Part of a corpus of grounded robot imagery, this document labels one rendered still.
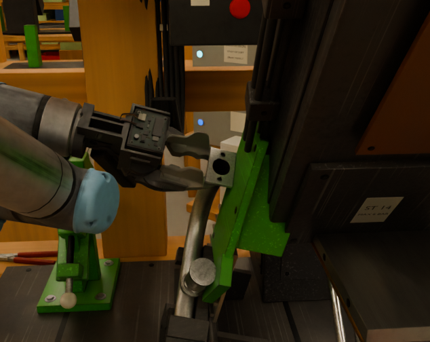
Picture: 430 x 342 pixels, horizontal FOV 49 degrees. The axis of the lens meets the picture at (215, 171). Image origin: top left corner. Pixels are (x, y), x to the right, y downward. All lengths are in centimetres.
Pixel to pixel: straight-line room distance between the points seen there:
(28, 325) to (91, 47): 51
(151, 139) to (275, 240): 21
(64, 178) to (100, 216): 7
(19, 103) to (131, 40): 33
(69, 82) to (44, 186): 57
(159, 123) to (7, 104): 19
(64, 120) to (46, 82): 43
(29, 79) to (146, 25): 29
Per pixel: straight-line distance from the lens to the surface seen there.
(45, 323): 92
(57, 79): 106
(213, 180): 67
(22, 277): 105
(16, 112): 65
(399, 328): 54
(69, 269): 87
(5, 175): 46
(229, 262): 65
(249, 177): 60
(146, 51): 93
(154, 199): 102
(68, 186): 53
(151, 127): 63
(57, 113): 65
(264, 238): 65
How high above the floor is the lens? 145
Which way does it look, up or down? 22 degrees down
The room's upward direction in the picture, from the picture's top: straight up
